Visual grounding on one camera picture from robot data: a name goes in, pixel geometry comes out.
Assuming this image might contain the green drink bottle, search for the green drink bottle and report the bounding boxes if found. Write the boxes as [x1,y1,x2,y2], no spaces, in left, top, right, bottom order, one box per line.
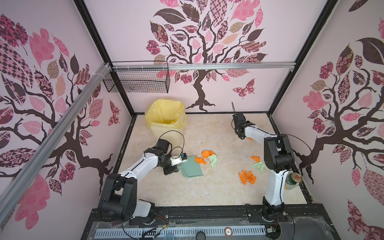
[285,172,303,190]

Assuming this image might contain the green scrap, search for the green scrap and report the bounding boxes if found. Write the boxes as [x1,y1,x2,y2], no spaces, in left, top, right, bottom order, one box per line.
[252,162,266,173]
[208,154,218,168]

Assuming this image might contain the orange scrap centre back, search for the orange scrap centre back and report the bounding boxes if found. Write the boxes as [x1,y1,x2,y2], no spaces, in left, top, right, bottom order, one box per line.
[201,150,215,159]

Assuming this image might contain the white slotted cable duct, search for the white slotted cable duct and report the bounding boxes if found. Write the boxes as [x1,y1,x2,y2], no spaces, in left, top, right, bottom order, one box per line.
[93,226,267,240]

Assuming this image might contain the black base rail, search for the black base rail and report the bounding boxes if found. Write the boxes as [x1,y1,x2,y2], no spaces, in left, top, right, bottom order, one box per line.
[81,204,340,240]

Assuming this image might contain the cream trash bin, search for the cream trash bin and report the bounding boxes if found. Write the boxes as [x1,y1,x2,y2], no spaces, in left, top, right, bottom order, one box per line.
[150,126,183,142]

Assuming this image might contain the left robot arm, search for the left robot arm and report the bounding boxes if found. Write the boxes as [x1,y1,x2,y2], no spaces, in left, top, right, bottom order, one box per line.
[98,139,187,222]

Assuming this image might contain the black wire basket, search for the black wire basket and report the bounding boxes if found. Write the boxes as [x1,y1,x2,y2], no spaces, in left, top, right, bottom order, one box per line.
[103,60,171,94]

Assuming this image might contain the green scrap back right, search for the green scrap back right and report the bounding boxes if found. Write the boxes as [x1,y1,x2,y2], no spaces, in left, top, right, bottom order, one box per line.
[252,162,266,173]

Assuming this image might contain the aluminium rail back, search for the aluminium rail back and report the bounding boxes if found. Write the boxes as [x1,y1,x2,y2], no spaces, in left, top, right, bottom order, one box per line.
[113,62,296,71]

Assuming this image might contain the orange scrap near bin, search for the orange scrap near bin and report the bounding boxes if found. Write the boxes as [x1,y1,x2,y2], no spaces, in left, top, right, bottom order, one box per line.
[195,157,207,165]

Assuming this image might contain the orange scrap pile front right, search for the orange scrap pile front right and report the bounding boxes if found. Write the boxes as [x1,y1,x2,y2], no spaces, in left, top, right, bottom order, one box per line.
[239,171,257,185]

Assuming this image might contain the orange scrap back right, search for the orange scrap back right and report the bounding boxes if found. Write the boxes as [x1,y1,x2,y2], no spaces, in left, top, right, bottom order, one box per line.
[251,156,261,163]

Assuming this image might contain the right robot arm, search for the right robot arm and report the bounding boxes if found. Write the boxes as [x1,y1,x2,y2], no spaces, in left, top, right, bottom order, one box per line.
[233,113,295,221]

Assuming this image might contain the yellow bin liner bag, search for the yellow bin liner bag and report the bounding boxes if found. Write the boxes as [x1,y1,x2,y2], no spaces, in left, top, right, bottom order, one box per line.
[145,99,188,129]

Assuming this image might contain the green dustpan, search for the green dustpan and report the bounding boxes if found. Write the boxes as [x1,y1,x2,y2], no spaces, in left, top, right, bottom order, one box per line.
[178,156,204,178]

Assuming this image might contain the green scrap centre back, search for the green scrap centre back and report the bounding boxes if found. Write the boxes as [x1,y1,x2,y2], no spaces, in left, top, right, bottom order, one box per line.
[208,154,218,168]

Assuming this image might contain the aluminium rail left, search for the aluminium rail left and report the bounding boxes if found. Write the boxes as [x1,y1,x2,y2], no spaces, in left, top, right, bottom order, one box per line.
[1,63,111,225]

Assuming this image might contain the aluminium rail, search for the aluminium rail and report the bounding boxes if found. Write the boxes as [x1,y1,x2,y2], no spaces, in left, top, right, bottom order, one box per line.
[113,62,296,71]
[1,63,111,225]

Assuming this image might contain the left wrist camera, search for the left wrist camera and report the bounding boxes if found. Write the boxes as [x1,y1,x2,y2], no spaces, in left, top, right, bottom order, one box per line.
[170,153,188,166]

